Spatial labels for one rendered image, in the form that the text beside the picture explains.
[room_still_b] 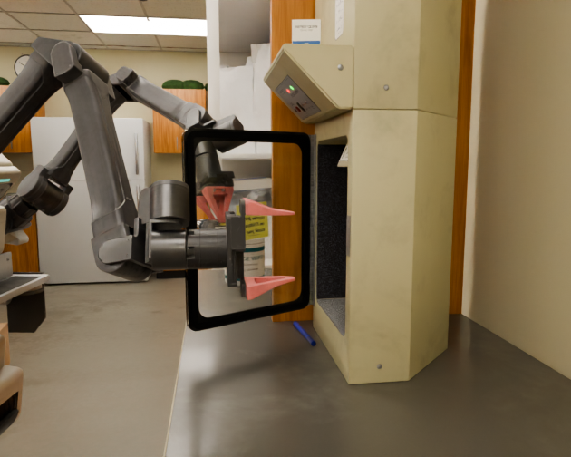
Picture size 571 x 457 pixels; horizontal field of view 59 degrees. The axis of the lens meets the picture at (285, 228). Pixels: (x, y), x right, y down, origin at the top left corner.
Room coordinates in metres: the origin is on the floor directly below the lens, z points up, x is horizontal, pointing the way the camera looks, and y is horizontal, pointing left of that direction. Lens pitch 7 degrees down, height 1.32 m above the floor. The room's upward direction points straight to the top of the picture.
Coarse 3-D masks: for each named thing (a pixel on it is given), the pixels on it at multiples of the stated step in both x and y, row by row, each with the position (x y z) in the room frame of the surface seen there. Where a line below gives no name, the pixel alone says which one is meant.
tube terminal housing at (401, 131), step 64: (320, 0) 1.10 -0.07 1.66; (384, 0) 0.85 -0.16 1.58; (448, 0) 0.95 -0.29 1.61; (384, 64) 0.85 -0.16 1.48; (448, 64) 0.96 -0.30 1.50; (320, 128) 1.09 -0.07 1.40; (384, 128) 0.85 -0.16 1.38; (448, 128) 0.98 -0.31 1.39; (384, 192) 0.85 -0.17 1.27; (448, 192) 0.99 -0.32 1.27; (384, 256) 0.85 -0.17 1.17; (448, 256) 1.00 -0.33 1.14; (320, 320) 1.08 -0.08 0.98; (384, 320) 0.85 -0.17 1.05; (448, 320) 1.01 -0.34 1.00
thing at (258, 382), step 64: (256, 320) 1.21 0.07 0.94; (192, 384) 0.84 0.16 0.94; (256, 384) 0.84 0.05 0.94; (320, 384) 0.84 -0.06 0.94; (384, 384) 0.84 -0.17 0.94; (448, 384) 0.84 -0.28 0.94; (512, 384) 0.84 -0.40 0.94; (192, 448) 0.64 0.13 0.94; (256, 448) 0.64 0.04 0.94; (320, 448) 0.64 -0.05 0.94; (384, 448) 0.64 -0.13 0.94; (448, 448) 0.64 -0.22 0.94; (512, 448) 0.64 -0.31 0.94
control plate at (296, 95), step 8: (288, 80) 0.95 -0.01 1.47; (280, 88) 1.05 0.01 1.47; (288, 88) 1.00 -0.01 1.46; (296, 88) 0.95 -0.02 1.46; (280, 96) 1.11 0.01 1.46; (288, 96) 1.05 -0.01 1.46; (296, 96) 0.99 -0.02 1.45; (304, 96) 0.95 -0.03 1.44; (288, 104) 1.11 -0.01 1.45; (296, 104) 1.05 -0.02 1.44; (312, 104) 0.95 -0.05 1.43; (296, 112) 1.11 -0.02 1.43; (304, 112) 1.06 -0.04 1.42; (312, 112) 1.00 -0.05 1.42
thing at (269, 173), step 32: (224, 160) 1.02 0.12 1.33; (256, 160) 1.06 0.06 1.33; (288, 160) 1.11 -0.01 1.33; (224, 192) 1.02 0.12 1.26; (256, 192) 1.06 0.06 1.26; (288, 192) 1.11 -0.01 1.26; (224, 224) 1.01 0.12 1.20; (256, 224) 1.06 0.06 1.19; (288, 224) 1.11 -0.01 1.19; (256, 256) 1.06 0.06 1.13; (288, 256) 1.11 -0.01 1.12; (224, 288) 1.01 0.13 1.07; (288, 288) 1.11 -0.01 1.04
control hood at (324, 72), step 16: (288, 48) 0.83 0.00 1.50; (304, 48) 0.83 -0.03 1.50; (320, 48) 0.83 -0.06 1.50; (336, 48) 0.84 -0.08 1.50; (352, 48) 0.84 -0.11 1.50; (272, 64) 0.97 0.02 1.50; (288, 64) 0.87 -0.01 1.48; (304, 64) 0.83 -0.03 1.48; (320, 64) 0.83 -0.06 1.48; (336, 64) 0.84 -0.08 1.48; (352, 64) 0.84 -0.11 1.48; (272, 80) 1.06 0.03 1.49; (304, 80) 0.87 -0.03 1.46; (320, 80) 0.83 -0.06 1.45; (336, 80) 0.84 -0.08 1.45; (352, 80) 0.84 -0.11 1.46; (320, 96) 0.87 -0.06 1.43; (336, 96) 0.84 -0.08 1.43; (352, 96) 0.84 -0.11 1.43; (320, 112) 0.95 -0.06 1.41; (336, 112) 0.90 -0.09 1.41
